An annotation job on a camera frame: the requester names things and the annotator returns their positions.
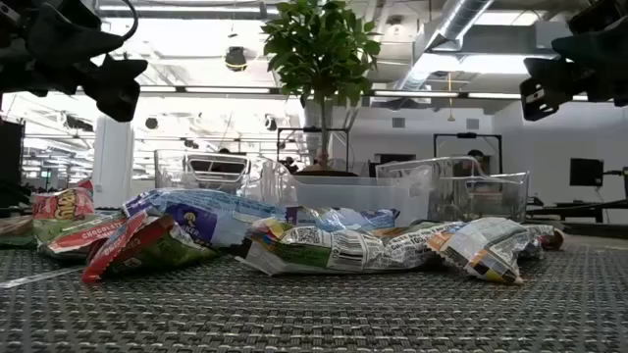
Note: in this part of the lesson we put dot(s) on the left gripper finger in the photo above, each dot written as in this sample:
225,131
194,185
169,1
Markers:
73,34
115,88

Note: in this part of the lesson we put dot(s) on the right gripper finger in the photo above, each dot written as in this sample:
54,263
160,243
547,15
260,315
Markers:
593,49
549,83

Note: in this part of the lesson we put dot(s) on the red green chocolate granola bar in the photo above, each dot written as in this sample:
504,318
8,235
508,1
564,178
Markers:
83,235

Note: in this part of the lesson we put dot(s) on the green orange granola bar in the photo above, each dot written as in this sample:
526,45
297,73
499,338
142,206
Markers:
549,237

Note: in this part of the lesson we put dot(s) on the white blue granola bar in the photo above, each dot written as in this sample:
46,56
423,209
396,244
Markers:
486,245

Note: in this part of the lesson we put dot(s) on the ceiling light strip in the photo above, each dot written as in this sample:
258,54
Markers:
490,95
157,89
417,93
196,8
225,90

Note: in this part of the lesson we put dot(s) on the black ceiling spotlight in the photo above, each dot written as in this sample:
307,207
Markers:
271,122
151,123

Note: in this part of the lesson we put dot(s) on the white pillar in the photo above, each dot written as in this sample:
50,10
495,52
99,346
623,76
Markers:
113,162

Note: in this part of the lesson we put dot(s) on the black monitor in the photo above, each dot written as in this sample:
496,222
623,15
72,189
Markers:
586,171

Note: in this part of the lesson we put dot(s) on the black panel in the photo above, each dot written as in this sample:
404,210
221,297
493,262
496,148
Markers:
10,166

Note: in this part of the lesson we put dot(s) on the person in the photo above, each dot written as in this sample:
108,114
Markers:
475,155
322,159

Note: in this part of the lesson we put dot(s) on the black hanging ceiling lamp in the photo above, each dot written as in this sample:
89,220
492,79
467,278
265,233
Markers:
236,59

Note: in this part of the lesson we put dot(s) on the black desk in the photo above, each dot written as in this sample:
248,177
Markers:
579,208

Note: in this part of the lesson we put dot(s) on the white tape strip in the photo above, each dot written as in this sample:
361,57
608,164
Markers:
39,277

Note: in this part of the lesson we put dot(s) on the green potted plant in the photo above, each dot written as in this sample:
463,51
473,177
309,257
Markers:
319,49

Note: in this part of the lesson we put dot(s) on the small clear plastic bin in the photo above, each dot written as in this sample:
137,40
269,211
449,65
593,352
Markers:
343,196

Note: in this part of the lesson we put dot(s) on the grey woven placemat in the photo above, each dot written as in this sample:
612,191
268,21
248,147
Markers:
314,318

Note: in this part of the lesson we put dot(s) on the black frame stand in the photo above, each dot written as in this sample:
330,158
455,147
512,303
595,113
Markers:
466,135

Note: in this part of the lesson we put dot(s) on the silver ventilation duct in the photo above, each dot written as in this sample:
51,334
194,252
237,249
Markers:
456,19

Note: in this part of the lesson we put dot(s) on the black aluminium table frame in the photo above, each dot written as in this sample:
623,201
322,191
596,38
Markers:
598,229

